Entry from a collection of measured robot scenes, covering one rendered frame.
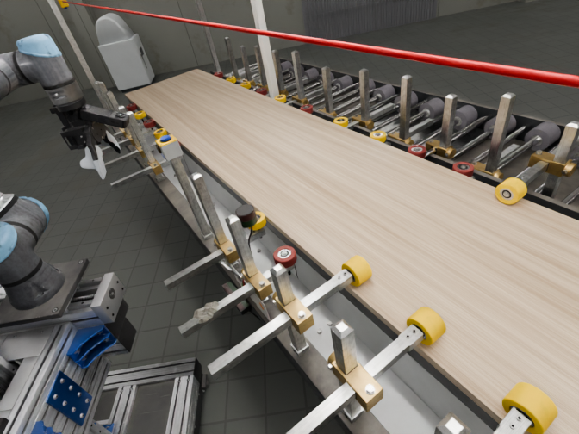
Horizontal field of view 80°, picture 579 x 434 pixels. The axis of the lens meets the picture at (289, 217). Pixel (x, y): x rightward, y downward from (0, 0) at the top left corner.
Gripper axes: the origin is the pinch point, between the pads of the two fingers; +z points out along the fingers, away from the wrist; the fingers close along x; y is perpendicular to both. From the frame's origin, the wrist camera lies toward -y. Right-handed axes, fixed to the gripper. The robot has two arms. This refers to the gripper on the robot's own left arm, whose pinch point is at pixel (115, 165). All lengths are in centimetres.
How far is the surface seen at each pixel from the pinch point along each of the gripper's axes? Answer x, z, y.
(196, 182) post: -9.8, 16.4, -17.9
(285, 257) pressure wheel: 9, 41, -43
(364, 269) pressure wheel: 26, 35, -67
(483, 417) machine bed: 63, 49, -85
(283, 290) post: 33, 29, -43
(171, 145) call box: -31.3, 10.9, -6.7
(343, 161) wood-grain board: -46, 42, -75
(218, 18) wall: -649, 58, 40
